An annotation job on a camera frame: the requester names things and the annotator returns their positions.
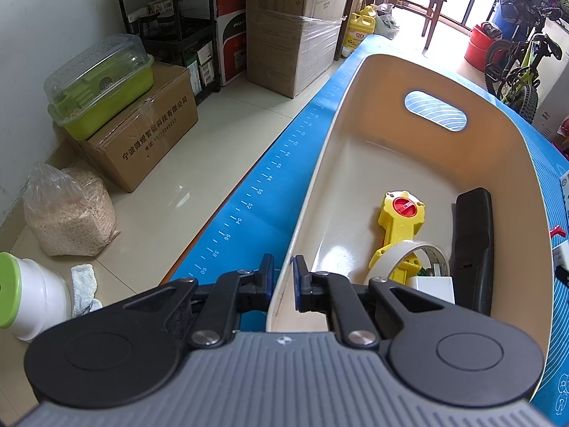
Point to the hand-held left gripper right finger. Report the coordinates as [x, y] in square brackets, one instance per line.
[302, 285]

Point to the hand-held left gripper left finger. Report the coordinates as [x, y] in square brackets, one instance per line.
[266, 276]

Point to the white tape roll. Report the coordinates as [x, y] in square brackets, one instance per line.
[400, 252]

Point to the yellow plastic tool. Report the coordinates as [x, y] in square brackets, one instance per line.
[395, 231]

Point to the white cube charger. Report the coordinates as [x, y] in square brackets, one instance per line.
[431, 288]

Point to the beige plastic bin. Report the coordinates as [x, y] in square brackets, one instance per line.
[355, 164]

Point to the black remote control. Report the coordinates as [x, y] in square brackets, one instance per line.
[471, 240]

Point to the blue silicone mat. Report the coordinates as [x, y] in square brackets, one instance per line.
[266, 178]

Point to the white cloth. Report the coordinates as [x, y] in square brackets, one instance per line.
[84, 284]

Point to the printed brown cardboard box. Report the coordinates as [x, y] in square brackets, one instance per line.
[146, 138]

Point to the bag of wood shavings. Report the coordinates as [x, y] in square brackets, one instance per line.
[71, 218]

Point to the plastic-wrapped cardboard box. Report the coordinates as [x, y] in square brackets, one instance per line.
[289, 53]

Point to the white jar with green lid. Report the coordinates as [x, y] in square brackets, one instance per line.
[35, 293]

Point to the white and red carton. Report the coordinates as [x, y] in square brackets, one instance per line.
[231, 40]

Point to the black shelf rack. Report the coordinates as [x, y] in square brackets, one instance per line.
[178, 40]

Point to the green container with clear lid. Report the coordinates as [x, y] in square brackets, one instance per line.
[102, 80]

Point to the yellow detergent bottle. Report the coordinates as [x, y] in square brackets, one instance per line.
[358, 31]

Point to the crumpled plastic bag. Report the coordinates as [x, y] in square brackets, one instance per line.
[386, 20]

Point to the red bucket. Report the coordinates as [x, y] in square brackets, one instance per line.
[478, 46]

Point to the wooden chair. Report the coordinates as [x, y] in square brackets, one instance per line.
[422, 4]

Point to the green children's bicycle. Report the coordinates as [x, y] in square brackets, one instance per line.
[522, 71]

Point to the white appliance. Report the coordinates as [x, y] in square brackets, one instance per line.
[553, 89]

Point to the blue barrel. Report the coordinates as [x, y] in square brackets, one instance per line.
[506, 20]

